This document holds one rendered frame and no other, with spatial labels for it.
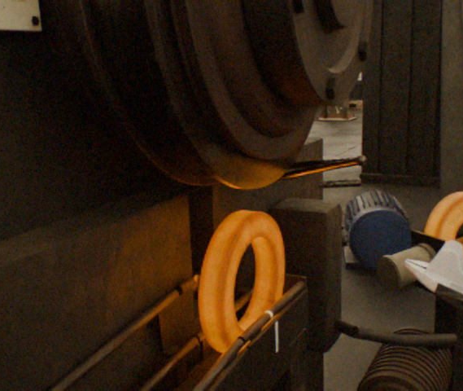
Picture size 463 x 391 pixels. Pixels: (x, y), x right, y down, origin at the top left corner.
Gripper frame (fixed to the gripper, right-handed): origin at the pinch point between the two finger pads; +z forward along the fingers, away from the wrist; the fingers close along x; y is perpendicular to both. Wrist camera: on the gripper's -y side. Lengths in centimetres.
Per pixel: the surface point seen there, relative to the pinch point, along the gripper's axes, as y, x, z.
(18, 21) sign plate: 23, 37, 36
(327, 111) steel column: -147, -834, 271
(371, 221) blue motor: -60, -183, 39
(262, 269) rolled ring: -5.4, 7.4, 17.7
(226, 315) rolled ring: -5.4, 21.4, 15.6
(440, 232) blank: -2.4, -26.6, 0.2
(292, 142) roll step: 13.5, 9.9, 17.5
